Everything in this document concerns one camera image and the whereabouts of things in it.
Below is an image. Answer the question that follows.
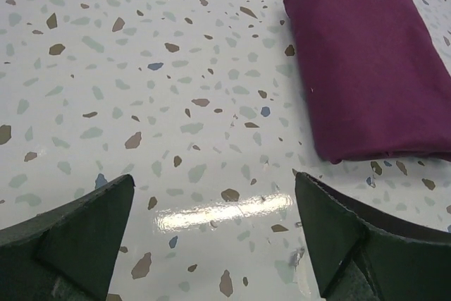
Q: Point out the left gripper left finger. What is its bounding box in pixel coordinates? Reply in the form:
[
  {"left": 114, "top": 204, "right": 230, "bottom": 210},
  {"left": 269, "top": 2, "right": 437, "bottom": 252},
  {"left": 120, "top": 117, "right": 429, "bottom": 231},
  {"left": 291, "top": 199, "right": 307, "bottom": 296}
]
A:
[{"left": 1, "top": 175, "right": 135, "bottom": 300}]

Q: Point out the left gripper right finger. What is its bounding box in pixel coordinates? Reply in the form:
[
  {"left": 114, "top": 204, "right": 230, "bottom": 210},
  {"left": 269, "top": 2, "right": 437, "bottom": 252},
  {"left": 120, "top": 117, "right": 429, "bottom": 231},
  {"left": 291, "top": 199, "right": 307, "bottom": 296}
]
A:
[{"left": 295, "top": 172, "right": 450, "bottom": 300}]

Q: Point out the purple cloth mat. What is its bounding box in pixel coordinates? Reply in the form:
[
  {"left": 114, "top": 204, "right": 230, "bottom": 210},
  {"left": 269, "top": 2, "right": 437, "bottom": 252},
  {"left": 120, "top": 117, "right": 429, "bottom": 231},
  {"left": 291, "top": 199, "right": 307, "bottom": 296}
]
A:
[{"left": 283, "top": 0, "right": 450, "bottom": 164}]

